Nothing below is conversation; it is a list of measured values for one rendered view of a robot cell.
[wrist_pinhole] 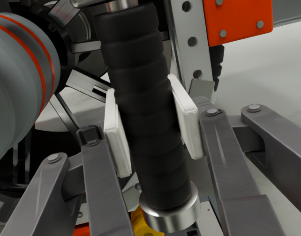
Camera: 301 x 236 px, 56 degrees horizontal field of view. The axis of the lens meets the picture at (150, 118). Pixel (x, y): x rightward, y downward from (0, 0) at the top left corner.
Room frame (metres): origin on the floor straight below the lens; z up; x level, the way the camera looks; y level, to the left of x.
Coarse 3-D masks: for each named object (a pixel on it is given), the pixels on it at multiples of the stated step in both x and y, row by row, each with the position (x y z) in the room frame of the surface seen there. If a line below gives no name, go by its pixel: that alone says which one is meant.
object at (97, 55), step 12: (12, 0) 0.83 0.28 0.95; (36, 0) 0.83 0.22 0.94; (48, 0) 0.83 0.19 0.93; (84, 12) 0.83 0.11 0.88; (96, 12) 0.83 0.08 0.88; (72, 24) 0.79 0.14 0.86; (84, 24) 0.79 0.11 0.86; (84, 36) 0.79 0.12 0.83; (96, 36) 0.83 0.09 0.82; (84, 60) 0.83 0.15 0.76; (96, 60) 0.83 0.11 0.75; (96, 72) 0.83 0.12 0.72
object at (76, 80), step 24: (24, 0) 0.48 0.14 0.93; (48, 24) 0.52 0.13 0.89; (72, 48) 0.48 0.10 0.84; (96, 48) 0.48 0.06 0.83; (168, 48) 0.49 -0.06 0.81; (72, 72) 0.48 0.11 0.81; (96, 96) 0.48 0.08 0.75; (72, 120) 0.48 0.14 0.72; (24, 144) 0.60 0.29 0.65; (48, 144) 0.61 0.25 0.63; (72, 144) 0.61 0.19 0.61; (0, 168) 0.49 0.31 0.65; (24, 168) 0.48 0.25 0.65
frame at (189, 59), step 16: (176, 0) 0.37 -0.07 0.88; (192, 0) 0.37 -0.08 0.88; (176, 16) 0.37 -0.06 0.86; (192, 16) 0.37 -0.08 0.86; (176, 32) 0.37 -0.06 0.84; (192, 32) 0.37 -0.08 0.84; (176, 48) 0.39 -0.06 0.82; (192, 48) 0.37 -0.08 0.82; (208, 48) 0.37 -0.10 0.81; (176, 64) 0.42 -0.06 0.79; (192, 64) 0.37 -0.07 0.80; (208, 64) 0.37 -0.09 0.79; (192, 80) 0.37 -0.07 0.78; (208, 80) 0.37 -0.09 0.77; (192, 96) 0.37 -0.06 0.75; (208, 96) 0.37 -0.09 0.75; (128, 176) 0.38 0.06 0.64; (128, 192) 0.37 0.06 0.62; (0, 208) 0.40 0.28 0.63; (80, 208) 0.37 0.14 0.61; (128, 208) 0.37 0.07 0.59; (0, 224) 0.37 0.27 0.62
